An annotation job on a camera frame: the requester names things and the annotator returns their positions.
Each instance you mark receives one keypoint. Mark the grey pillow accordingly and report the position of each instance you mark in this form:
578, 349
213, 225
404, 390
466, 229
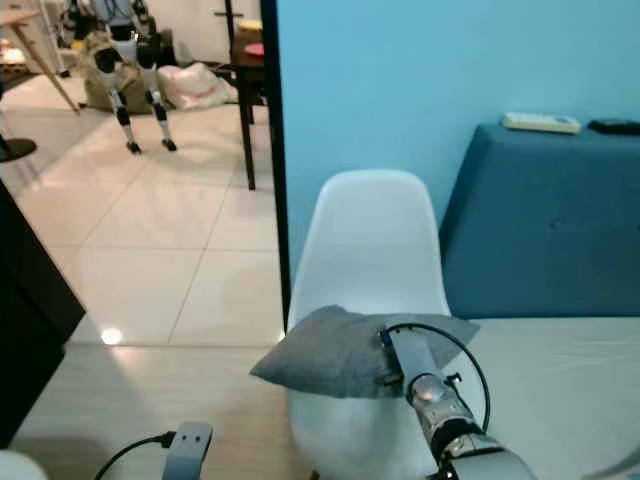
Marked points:
325, 355

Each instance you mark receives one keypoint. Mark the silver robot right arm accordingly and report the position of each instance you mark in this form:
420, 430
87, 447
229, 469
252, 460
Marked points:
460, 430

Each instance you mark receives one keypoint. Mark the white plastic chair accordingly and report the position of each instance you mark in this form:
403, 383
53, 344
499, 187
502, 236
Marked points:
365, 245

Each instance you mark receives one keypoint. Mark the white bed mattress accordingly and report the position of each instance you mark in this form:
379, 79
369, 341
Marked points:
570, 400

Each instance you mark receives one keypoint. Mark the white remote control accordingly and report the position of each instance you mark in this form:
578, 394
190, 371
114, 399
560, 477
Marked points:
542, 123

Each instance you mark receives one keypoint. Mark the dark wooden table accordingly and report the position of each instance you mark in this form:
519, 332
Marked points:
247, 110

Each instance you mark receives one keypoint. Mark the black cabinet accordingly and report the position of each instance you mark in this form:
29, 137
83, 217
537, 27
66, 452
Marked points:
30, 320

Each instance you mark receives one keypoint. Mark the white round object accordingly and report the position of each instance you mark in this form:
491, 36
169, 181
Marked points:
20, 467

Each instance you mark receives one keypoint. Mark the black remote control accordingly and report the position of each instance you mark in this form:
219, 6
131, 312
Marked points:
616, 126

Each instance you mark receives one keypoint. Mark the white pink bag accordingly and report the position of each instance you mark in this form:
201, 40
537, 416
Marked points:
198, 87

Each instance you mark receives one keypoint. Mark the red plate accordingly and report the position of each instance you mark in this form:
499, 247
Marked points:
255, 49

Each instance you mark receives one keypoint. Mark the black round stool base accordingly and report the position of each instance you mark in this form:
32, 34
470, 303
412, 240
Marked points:
15, 150

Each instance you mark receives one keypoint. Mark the yellow white bowl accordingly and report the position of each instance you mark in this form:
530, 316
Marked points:
250, 31

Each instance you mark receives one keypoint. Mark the black floor stand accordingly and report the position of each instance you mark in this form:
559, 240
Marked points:
228, 25

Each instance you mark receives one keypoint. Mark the silver black humanoid robot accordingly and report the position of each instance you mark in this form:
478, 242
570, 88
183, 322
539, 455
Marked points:
125, 70

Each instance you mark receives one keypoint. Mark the brown sack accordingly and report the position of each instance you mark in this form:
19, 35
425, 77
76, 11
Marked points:
100, 92

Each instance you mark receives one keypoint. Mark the light wooden table leg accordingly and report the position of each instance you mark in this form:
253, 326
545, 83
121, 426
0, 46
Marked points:
45, 60

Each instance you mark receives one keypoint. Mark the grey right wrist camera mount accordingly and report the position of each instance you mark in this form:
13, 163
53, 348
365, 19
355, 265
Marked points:
416, 355

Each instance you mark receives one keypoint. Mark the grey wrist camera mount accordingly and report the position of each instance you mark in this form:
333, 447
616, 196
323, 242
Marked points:
416, 355
188, 450

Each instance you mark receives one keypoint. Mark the black door frame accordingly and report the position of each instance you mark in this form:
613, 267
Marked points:
272, 160

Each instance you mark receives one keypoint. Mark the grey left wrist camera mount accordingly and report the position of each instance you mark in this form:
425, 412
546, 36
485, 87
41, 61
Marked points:
188, 450

